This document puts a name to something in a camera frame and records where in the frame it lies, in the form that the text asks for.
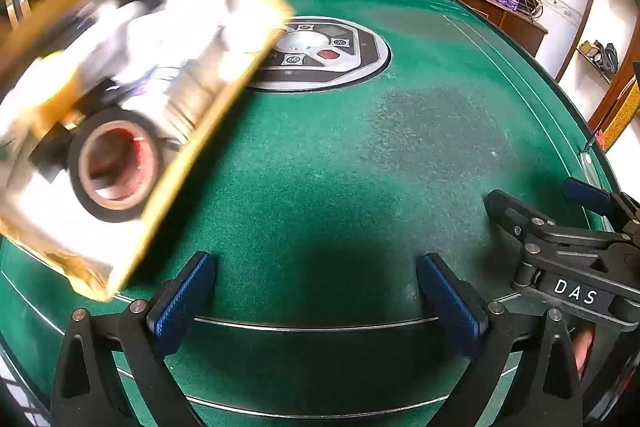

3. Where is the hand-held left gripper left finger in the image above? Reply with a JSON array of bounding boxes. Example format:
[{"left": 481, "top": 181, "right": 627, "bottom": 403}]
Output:
[{"left": 50, "top": 251, "right": 221, "bottom": 427}]

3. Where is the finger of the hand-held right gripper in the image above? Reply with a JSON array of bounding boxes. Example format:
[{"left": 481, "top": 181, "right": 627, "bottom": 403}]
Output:
[
  {"left": 562, "top": 177, "right": 640, "bottom": 250},
  {"left": 484, "top": 188, "right": 632, "bottom": 268}
]

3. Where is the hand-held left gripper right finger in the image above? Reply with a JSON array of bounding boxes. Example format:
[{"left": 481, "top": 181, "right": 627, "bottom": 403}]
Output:
[{"left": 415, "top": 252, "right": 586, "bottom": 427}]

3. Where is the yellow-rimmed white tray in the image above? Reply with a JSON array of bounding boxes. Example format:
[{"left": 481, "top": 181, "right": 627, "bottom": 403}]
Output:
[{"left": 0, "top": 0, "right": 296, "bottom": 303}]

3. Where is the person's right hand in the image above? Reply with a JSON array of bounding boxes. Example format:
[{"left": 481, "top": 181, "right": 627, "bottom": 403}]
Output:
[{"left": 572, "top": 324, "right": 596, "bottom": 380}]

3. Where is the black tape roll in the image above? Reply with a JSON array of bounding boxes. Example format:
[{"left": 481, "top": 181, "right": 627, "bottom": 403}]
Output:
[{"left": 67, "top": 109, "right": 166, "bottom": 224}]

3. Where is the round table control panel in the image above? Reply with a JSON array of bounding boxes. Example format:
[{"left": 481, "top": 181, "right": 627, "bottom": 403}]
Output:
[{"left": 247, "top": 18, "right": 392, "bottom": 94}]

